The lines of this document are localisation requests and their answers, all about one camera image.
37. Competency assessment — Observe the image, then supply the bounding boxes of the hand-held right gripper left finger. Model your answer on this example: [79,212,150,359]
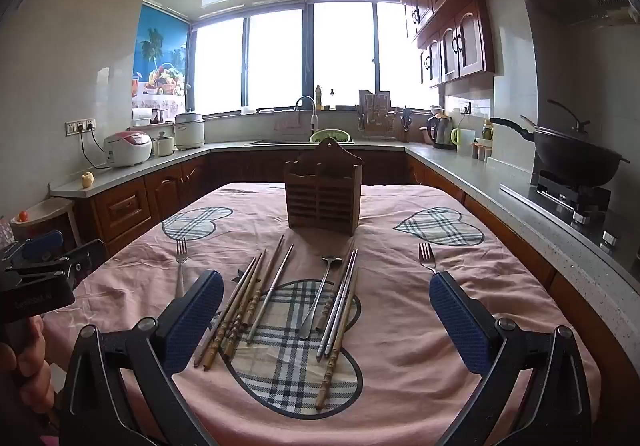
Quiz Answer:
[59,270,225,446]

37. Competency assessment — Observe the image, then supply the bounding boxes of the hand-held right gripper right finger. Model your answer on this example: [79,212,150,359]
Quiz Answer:
[428,271,593,446]

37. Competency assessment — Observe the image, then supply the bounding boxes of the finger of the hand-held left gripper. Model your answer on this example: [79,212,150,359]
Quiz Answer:
[47,239,108,299]
[10,230,65,261]

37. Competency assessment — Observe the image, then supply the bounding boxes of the carved light wooden chopstick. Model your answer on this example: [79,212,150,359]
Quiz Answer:
[194,258,257,368]
[314,267,361,411]
[223,248,268,360]
[202,252,265,371]

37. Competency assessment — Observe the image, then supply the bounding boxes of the brown chopsticks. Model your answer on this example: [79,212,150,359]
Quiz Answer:
[246,244,295,346]

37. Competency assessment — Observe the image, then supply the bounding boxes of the metal chopstick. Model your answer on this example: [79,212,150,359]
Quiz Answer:
[316,248,357,363]
[325,249,360,359]

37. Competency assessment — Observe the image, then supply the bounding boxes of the wooden slatted utensil holder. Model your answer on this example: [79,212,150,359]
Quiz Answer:
[283,137,364,237]

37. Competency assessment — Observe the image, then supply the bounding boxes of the person's left hand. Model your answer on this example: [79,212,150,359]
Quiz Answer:
[0,316,57,414]

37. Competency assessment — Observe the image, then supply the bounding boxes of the beige round stool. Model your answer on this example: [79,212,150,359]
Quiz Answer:
[10,198,81,247]

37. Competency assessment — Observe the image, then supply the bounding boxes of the wooden base cabinets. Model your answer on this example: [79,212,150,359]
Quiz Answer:
[75,148,640,377]

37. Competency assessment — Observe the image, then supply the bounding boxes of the metal fork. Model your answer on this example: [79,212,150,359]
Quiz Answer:
[174,238,188,299]
[418,242,443,277]

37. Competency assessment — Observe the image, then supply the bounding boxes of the pink plaid-heart tablecloth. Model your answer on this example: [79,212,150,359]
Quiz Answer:
[42,182,603,446]

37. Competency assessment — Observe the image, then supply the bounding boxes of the pink white rice cooker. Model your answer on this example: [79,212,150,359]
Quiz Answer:
[103,130,153,169]

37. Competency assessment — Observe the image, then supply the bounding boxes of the long metal spoon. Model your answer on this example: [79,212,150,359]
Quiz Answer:
[298,256,345,340]

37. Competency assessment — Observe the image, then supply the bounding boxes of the small white pot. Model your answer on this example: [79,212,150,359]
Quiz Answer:
[151,130,176,157]

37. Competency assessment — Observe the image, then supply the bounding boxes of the large white rice cooker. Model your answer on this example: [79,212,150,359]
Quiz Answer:
[173,112,207,151]

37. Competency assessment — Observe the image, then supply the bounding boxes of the black gas stove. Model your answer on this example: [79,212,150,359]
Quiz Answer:
[530,171,640,257]

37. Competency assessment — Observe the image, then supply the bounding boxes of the steel electric kettle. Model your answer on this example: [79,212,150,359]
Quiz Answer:
[426,113,457,151]

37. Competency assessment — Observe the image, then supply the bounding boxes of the steel kitchen sink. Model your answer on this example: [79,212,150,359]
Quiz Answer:
[245,138,311,147]

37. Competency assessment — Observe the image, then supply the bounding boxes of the black wok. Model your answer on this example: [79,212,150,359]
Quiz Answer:
[490,100,631,187]

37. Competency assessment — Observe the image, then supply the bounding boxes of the metal dish rack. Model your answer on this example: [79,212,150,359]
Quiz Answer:
[357,96,398,133]

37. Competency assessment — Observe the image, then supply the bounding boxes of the green plastic colander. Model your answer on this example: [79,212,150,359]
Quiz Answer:
[310,128,354,145]

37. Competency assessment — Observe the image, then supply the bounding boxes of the chrome kitchen faucet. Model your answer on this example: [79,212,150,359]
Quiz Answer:
[294,96,321,143]

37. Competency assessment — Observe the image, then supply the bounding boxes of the large kitchen window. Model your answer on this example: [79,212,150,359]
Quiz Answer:
[190,0,441,117]

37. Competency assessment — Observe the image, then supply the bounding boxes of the beach fruit wall poster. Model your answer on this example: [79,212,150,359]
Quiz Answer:
[131,3,192,113]

